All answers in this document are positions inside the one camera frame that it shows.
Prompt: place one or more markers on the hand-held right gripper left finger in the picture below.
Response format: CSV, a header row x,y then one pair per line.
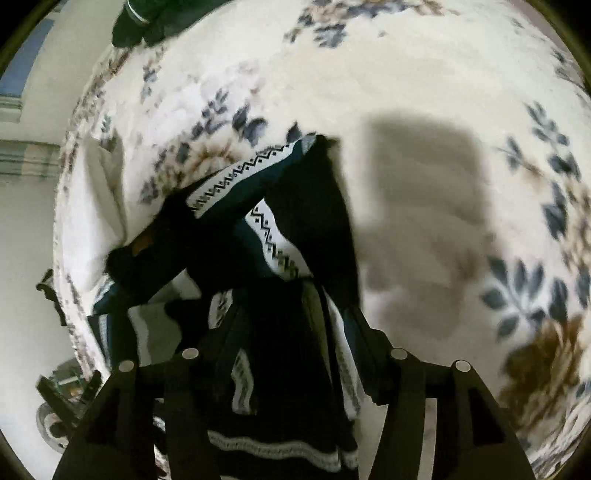
x,y
198,374

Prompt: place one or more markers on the window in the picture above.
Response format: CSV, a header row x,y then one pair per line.
x,y
25,64

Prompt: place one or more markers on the floral fleece blanket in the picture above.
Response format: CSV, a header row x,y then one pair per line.
x,y
415,69

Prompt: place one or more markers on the striped green curtain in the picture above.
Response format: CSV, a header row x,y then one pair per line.
x,y
27,159

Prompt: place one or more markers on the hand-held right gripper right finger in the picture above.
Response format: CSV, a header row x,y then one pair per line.
x,y
369,353

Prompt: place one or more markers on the black grey striped towel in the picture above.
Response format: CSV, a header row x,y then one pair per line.
x,y
295,221

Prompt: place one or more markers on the dark green white-piped folded garment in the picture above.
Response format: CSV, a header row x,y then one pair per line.
x,y
138,23

